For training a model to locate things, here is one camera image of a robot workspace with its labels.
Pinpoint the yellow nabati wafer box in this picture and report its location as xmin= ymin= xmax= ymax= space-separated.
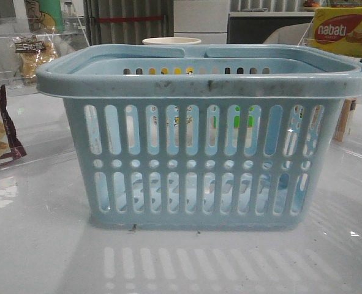
xmin=307 ymin=7 xmax=362 ymax=59

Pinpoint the white paper cup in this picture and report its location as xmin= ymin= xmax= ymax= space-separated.
xmin=142 ymin=37 xmax=202 ymax=45

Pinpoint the light blue plastic basket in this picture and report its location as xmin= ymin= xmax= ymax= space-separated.
xmin=36 ymin=44 xmax=362 ymax=230

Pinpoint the bread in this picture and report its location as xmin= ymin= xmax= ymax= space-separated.
xmin=13 ymin=35 xmax=59 ymax=86

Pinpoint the clear acrylic display shelf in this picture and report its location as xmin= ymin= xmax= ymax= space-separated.
xmin=0 ymin=16 xmax=88 ymax=97

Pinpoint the yellow green cartoon package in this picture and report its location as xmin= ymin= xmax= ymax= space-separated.
xmin=24 ymin=0 xmax=64 ymax=33

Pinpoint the white cabinet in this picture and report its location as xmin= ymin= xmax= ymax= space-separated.
xmin=173 ymin=1 xmax=230 ymax=44

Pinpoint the orange brown snack box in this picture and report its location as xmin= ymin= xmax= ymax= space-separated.
xmin=333 ymin=98 xmax=357 ymax=142

